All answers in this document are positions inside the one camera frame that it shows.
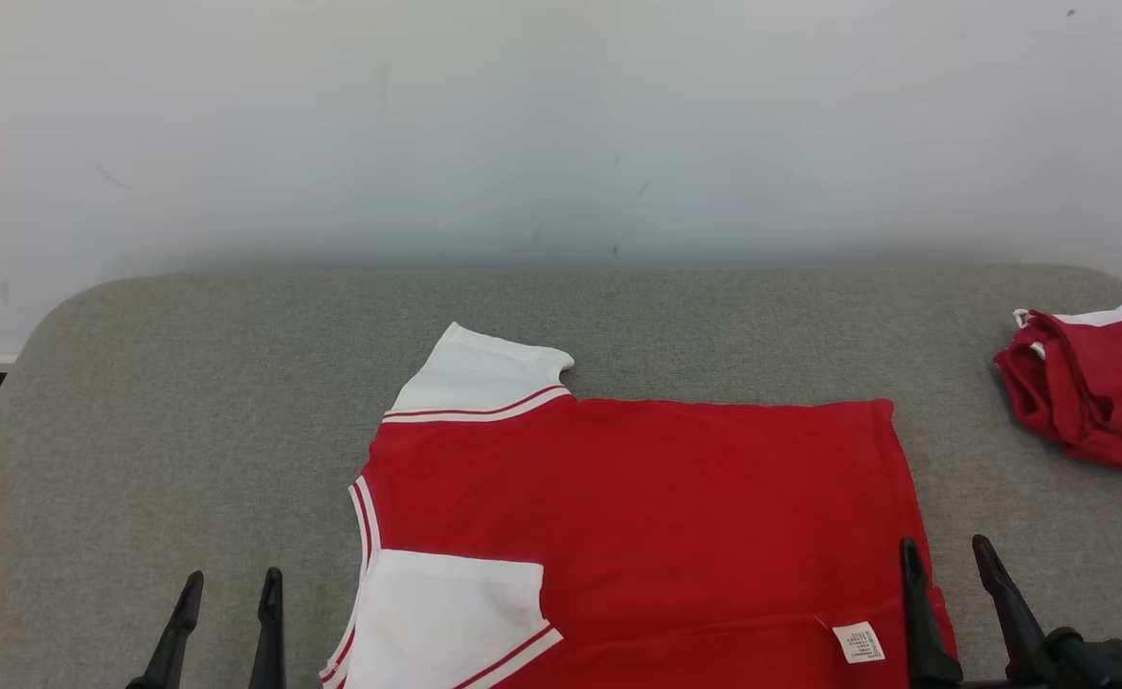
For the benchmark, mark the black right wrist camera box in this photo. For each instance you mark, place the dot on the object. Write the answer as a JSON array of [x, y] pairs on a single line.
[[1107, 670]]

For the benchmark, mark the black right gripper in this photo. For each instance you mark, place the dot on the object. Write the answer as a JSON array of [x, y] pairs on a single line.
[[1001, 685]]

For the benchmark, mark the red shirt white striped sleeves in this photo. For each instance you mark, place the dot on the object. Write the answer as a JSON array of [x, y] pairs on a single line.
[[666, 498]]

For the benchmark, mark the red white garment number print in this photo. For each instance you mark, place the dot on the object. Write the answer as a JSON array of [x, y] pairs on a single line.
[[1097, 392]]

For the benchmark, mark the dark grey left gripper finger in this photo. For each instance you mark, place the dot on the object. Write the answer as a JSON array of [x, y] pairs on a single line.
[[269, 641], [178, 636]]

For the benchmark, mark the grey fabric sofa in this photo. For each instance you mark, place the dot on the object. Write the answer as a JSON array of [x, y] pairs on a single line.
[[188, 431]]

